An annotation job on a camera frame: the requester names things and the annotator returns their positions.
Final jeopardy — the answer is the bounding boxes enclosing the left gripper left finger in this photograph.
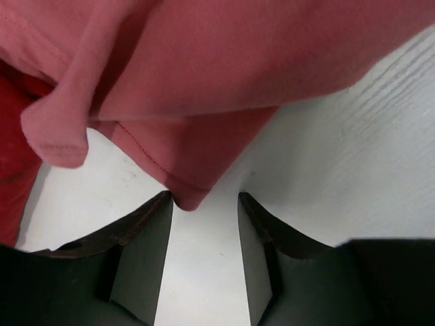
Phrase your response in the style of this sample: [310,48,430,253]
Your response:
[1,191,173,325]

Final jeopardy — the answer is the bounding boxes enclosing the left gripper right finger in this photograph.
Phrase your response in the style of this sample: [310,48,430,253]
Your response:
[237,192,434,325]

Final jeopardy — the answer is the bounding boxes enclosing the salmon pink t-shirt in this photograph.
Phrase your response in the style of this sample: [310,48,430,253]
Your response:
[1,1,434,211]

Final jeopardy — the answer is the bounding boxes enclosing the folded dark red t-shirt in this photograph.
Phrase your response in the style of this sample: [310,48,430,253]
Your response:
[0,61,52,247]

